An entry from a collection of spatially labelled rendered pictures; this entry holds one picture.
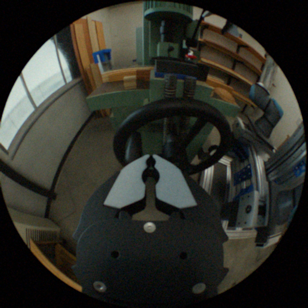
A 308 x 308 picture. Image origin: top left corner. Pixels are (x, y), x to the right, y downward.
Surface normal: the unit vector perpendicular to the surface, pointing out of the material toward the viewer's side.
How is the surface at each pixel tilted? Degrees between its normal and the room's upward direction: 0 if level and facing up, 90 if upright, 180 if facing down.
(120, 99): 90
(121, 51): 90
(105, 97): 90
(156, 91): 90
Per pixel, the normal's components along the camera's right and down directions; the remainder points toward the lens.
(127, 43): -0.14, 0.84
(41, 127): 0.99, 0.11
